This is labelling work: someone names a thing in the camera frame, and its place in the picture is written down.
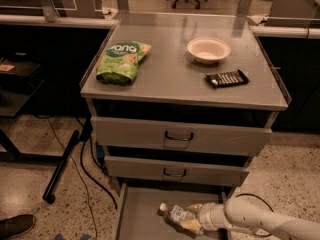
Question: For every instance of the bottom grey drawer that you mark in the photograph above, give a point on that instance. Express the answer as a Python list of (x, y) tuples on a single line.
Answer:
[(137, 216)]

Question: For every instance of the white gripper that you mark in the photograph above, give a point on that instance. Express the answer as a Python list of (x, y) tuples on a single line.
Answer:
[(205, 214)]

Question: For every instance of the white paper bowl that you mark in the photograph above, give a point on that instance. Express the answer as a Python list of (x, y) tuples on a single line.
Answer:
[(208, 50)]

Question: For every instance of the black table leg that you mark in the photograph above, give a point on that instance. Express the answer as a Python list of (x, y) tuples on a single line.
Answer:
[(48, 195)]

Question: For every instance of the grey drawer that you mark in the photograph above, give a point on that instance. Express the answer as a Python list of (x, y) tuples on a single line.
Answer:
[(161, 170), (186, 137), (137, 216)]

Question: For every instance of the grey metal cabinet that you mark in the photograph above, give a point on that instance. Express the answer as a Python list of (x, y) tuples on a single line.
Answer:
[(171, 86)]

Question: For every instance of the clear plastic water bottle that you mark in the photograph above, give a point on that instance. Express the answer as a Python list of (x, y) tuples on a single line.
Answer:
[(174, 214)]

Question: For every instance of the middle grey drawer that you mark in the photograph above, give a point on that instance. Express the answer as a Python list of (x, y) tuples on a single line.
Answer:
[(161, 170)]

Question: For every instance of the green chip bag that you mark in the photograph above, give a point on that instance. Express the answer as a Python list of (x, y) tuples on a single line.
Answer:
[(119, 64)]

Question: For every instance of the top grey drawer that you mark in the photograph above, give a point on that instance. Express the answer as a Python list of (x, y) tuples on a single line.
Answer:
[(186, 137)]

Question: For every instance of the dark side table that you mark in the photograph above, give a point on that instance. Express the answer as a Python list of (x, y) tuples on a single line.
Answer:
[(18, 83)]

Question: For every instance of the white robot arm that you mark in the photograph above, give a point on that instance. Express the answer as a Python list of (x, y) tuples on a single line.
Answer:
[(241, 216)]

